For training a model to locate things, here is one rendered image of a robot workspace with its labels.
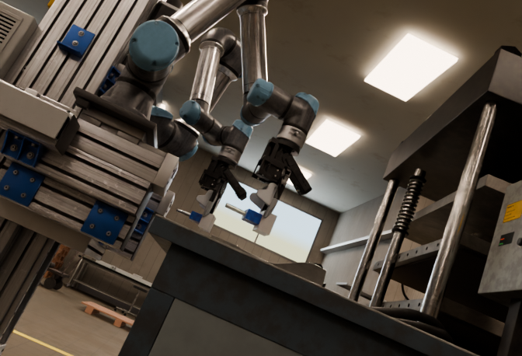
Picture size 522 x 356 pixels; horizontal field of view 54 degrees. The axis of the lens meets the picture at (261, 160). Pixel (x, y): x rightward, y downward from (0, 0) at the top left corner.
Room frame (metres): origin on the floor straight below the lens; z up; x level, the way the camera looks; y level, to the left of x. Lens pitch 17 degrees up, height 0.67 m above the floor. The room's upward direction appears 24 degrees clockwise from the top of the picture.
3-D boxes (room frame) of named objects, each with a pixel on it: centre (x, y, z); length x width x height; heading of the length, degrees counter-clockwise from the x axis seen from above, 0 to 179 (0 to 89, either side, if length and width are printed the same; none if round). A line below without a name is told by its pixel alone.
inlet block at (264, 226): (1.30, -0.03, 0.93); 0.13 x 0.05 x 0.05; 99
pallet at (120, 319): (8.12, 0.91, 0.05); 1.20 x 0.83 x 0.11; 94
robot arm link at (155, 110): (1.85, 0.42, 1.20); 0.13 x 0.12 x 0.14; 134
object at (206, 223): (1.71, 0.13, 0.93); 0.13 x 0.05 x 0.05; 81
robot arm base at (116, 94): (1.35, 0.40, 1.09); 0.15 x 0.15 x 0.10
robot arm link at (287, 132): (1.30, -0.05, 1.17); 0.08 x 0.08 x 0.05
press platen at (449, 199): (2.29, -1.18, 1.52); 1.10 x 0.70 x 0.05; 177
